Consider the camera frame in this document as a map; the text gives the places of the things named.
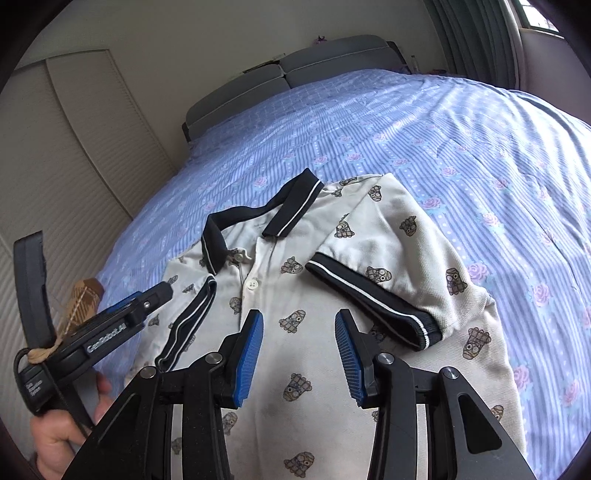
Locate window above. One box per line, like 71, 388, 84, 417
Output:
508, 0, 565, 33

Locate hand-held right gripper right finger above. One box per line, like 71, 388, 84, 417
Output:
334, 308, 539, 480

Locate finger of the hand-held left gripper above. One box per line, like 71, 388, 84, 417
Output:
110, 282, 174, 321

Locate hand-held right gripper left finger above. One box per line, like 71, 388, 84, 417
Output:
62, 309, 265, 480

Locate white printed polo shirt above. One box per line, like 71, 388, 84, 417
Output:
124, 168, 529, 480

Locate brown striped folded garment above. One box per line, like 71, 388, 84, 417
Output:
55, 276, 105, 337

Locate white louvered wardrobe doors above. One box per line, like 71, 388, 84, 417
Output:
0, 48, 178, 425

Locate person's left hand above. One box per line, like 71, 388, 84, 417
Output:
29, 373, 113, 477

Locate green curtain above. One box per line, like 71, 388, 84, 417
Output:
425, 0, 532, 88

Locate bed with blue sheet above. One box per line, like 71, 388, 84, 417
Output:
95, 69, 591, 480

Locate grey padded headboard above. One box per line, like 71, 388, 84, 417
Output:
182, 34, 411, 144

